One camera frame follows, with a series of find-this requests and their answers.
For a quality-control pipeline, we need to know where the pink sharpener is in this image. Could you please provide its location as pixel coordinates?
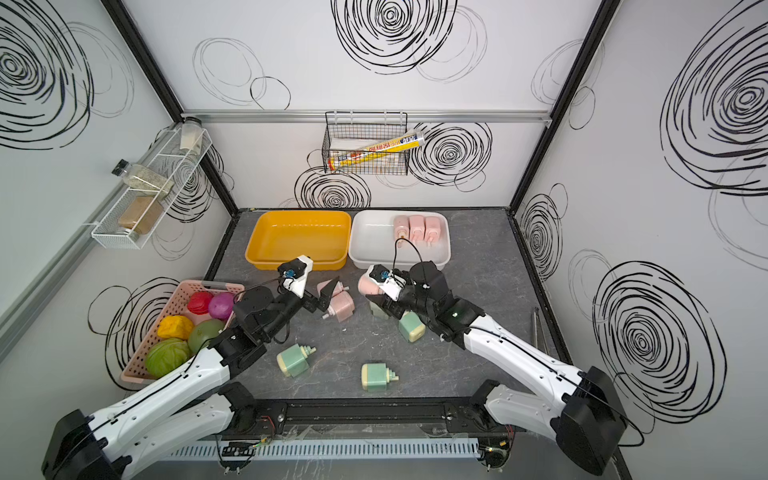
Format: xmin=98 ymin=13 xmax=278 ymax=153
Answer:
xmin=408 ymin=215 xmax=426 ymax=244
xmin=393 ymin=215 xmax=410 ymax=248
xmin=317 ymin=278 xmax=348 ymax=298
xmin=357 ymin=274 xmax=382 ymax=296
xmin=322 ymin=291 xmax=355 ymax=322
xmin=424 ymin=216 xmax=442 ymax=246

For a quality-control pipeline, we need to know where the yellow plastic tray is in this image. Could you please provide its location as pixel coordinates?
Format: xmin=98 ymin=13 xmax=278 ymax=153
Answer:
xmin=245 ymin=210 xmax=352 ymax=271

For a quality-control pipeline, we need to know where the white plastic tray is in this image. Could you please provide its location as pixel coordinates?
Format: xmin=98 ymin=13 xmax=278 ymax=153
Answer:
xmin=348 ymin=210 xmax=451 ymax=270

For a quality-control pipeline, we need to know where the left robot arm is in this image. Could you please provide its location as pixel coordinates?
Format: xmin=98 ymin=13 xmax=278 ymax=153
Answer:
xmin=41 ymin=277 xmax=338 ymax=479

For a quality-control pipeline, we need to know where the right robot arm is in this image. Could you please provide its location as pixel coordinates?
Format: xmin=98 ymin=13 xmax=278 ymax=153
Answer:
xmin=365 ymin=261 xmax=629 ymax=475

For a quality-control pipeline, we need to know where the yellow toothpaste box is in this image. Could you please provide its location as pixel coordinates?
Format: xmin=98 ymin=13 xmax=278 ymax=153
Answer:
xmin=326 ymin=131 xmax=424 ymax=171

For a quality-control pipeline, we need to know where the green sharpener centre right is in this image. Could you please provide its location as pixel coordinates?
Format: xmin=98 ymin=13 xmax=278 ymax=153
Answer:
xmin=398 ymin=311 xmax=426 ymax=343

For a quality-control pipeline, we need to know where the green sharpener round centre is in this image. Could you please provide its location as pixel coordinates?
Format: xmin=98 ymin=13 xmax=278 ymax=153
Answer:
xmin=369 ymin=302 xmax=389 ymax=320

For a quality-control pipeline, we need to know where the green sharpener bottom left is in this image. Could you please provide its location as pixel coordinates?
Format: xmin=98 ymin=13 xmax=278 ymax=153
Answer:
xmin=276 ymin=344 xmax=316 ymax=378

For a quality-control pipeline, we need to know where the green sharpener bottom centre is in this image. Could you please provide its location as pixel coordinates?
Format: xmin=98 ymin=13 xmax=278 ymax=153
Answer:
xmin=361 ymin=363 xmax=399 ymax=392

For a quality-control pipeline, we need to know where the purple toy fruit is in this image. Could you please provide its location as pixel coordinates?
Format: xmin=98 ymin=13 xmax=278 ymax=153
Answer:
xmin=208 ymin=291 xmax=235 ymax=321

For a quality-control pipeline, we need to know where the red toy fruit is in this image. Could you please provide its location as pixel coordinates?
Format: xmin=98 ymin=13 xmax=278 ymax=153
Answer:
xmin=186 ymin=291 xmax=214 ymax=315

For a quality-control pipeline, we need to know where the pink plastic basket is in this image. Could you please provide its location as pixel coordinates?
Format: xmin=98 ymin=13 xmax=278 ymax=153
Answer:
xmin=120 ymin=280 xmax=245 ymax=386

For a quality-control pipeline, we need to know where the yellow toy pepper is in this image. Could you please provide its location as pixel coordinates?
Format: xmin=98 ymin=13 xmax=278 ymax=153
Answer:
xmin=157 ymin=315 xmax=195 ymax=341

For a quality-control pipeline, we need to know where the green toy cabbage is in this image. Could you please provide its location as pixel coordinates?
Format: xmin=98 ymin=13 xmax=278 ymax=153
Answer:
xmin=144 ymin=338 xmax=191 ymax=379

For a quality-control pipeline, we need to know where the brown block on shelf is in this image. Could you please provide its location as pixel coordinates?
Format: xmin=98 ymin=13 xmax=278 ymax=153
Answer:
xmin=118 ymin=196 xmax=164 ymax=236

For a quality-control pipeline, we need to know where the glass jar on shelf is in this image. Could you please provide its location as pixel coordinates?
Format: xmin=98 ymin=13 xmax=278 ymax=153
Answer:
xmin=179 ymin=117 xmax=204 ymax=154

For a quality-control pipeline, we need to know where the clear bottle on shelf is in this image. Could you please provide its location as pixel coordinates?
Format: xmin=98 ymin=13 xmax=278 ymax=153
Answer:
xmin=111 ymin=159 xmax=175 ymax=198

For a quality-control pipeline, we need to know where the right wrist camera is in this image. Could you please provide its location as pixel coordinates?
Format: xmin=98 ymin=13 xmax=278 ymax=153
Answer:
xmin=367 ymin=264 xmax=406 ymax=301

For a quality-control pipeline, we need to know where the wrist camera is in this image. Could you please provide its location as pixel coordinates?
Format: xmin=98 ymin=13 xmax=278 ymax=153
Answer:
xmin=367 ymin=264 xmax=406 ymax=301
xmin=277 ymin=255 xmax=313 ymax=298

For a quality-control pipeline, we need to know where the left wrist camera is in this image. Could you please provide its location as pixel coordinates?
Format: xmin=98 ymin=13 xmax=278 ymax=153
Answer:
xmin=277 ymin=255 xmax=313 ymax=298

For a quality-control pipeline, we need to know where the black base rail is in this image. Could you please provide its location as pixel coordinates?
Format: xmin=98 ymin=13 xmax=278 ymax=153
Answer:
xmin=230 ymin=397 xmax=511 ymax=436

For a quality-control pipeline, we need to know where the white slotted cable duct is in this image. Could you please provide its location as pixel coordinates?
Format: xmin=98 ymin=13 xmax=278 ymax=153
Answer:
xmin=166 ymin=438 xmax=481 ymax=462

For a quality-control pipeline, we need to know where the black wire wall basket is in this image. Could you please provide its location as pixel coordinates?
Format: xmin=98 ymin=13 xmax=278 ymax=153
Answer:
xmin=321 ymin=110 xmax=410 ymax=176

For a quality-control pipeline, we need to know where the white wire wall shelf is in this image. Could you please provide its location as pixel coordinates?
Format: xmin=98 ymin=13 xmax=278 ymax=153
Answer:
xmin=91 ymin=121 xmax=213 ymax=250

